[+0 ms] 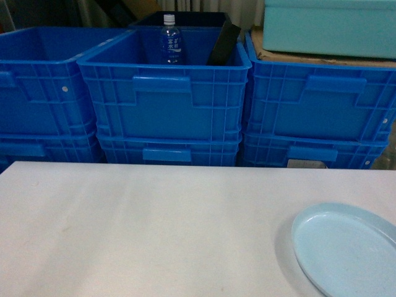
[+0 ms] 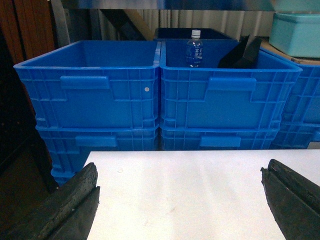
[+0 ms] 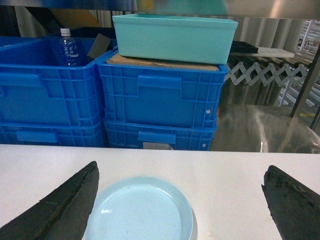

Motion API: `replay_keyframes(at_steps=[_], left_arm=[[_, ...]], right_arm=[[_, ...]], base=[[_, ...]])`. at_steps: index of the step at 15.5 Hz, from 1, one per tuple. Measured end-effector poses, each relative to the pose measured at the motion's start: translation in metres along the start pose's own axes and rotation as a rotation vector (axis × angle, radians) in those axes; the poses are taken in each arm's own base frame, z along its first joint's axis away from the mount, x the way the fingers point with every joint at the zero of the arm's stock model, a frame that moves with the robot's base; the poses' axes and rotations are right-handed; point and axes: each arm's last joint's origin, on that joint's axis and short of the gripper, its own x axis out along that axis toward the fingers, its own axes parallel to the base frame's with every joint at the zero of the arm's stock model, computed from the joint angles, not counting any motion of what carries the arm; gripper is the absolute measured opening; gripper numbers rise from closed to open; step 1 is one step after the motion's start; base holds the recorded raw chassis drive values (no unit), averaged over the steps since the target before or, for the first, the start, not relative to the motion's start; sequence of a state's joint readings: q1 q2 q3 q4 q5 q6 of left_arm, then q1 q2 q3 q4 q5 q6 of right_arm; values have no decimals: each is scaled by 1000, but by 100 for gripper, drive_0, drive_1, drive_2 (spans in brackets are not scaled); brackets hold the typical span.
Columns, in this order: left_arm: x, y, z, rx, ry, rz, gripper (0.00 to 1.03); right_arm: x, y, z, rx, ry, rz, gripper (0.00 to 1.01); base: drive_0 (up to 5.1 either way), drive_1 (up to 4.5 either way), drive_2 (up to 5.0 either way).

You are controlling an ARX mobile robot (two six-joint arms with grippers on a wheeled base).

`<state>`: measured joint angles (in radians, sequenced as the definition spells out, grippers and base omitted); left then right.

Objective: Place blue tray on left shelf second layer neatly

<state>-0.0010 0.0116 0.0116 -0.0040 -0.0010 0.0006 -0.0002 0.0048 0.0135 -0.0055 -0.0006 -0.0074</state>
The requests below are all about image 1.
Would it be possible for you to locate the blue crate bottom middle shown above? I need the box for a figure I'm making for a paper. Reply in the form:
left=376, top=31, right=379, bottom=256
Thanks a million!
left=97, top=134, right=241, bottom=166

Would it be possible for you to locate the blue crate bottom right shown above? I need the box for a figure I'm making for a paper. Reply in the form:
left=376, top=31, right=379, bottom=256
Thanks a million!
left=237, top=133, right=388, bottom=170

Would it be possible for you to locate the dark navy rear crate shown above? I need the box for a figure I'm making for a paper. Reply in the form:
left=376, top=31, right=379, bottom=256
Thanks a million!
left=129, top=11, right=230, bottom=27

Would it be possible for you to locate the light blue round tray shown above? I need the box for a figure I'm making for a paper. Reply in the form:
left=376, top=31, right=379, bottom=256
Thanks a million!
left=291, top=203, right=395, bottom=296

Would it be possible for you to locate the blue crate top left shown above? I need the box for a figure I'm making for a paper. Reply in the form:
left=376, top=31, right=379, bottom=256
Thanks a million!
left=1, top=27, right=125, bottom=137

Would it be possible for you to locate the black flat board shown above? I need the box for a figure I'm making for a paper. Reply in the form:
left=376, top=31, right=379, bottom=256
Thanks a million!
left=206, top=21, right=241, bottom=66

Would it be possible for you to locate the blue crate top middle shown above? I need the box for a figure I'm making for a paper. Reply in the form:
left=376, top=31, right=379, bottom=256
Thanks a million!
left=77, top=27, right=251, bottom=142

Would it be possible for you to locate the blue crate top right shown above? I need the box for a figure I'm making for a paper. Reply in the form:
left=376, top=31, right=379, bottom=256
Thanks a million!
left=244, top=31, right=395, bottom=142

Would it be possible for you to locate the teal foam box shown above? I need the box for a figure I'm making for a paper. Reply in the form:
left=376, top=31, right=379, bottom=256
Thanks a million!
left=262, top=0, right=396, bottom=59

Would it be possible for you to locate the clear water bottle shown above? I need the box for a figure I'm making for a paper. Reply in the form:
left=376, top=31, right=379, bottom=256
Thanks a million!
left=160, top=14, right=183, bottom=65

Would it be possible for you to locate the blue crate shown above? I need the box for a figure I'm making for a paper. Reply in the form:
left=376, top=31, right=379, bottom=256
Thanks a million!
left=77, top=27, right=251, bottom=142
left=97, top=134, right=241, bottom=166
left=1, top=27, right=125, bottom=137
left=244, top=31, right=395, bottom=142
left=237, top=133, right=388, bottom=170
left=1, top=133, right=106, bottom=171

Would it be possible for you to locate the blue crate bottom left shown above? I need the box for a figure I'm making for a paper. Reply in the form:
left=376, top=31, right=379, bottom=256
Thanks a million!
left=1, top=133, right=106, bottom=171

